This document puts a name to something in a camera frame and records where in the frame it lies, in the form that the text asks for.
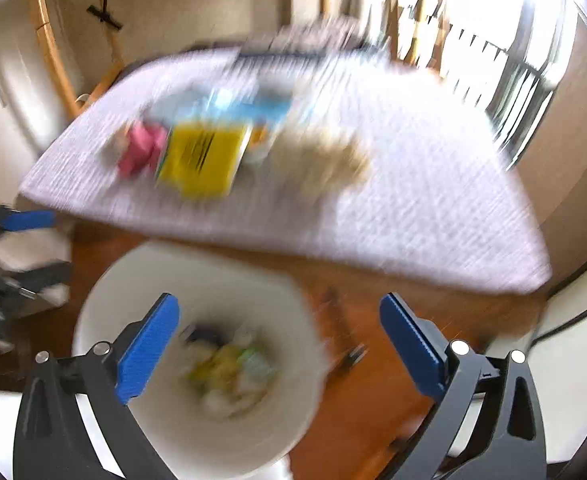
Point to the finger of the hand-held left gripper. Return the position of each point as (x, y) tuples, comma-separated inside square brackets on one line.
[(28, 221), (43, 276)]

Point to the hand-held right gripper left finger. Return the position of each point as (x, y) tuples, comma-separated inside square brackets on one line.
[(146, 355)]

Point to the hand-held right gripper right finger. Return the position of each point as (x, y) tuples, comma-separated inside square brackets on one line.
[(413, 350)]

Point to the pink medicine box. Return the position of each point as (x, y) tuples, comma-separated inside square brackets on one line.
[(141, 152)]

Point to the white and orange box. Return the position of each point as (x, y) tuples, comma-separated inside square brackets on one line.
[(259, 147)]

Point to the small dark object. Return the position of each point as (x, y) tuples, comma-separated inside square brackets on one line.
[(353, 356)]

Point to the crumpled wrappers pile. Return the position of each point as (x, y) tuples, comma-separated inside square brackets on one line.
[(233, 370)]

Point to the wooden table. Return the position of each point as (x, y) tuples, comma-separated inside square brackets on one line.
[(183, 240)]

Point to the lavender quilted table mat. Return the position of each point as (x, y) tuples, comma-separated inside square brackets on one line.
[(398, 170)]

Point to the yellow box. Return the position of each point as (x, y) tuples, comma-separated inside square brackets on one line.
[(201, 160)]

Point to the crumpled blue face mask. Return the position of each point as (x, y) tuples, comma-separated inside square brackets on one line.
[(178, 106)]

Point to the crumpled beige paper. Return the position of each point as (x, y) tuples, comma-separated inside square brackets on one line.
[(333, 160)]

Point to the light blue box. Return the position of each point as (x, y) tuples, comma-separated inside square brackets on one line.
[(253, 105)]

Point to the black remote control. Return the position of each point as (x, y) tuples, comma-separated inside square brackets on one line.
[(283, 54)]

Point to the window with blinds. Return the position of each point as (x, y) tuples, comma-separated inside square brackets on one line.
[(513, 60)]

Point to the wooden chair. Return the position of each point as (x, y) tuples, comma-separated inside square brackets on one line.
[(413, 10)]

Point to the curved wooden frame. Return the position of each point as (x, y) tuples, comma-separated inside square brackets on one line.
[(48, 45)]

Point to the black cross-shaped bracket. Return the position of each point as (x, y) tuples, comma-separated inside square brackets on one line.
[(104, 10)]

